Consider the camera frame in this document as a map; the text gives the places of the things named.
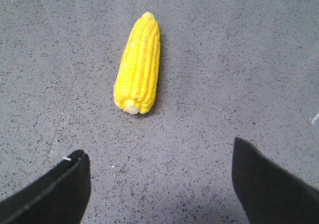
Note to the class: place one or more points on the yellow corn cob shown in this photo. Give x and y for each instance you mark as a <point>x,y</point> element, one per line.
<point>135,87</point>

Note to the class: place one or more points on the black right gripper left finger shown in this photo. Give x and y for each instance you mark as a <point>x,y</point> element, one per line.
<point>58,197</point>

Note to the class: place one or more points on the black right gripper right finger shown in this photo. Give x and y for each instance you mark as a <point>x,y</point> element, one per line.
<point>268,193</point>

